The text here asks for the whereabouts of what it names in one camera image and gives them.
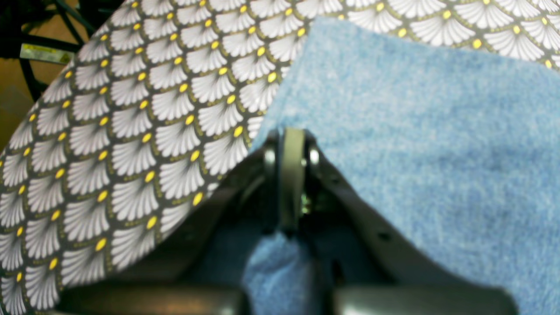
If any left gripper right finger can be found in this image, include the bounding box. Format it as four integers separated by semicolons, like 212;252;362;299
302;131;518;315

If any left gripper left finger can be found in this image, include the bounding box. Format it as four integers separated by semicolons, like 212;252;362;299
57;131;280;315

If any blue T-shirt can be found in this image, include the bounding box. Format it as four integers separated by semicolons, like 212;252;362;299
251;17;560;315

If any fan-patterned table cloth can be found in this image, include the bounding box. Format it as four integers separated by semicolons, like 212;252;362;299
1;0;559;315

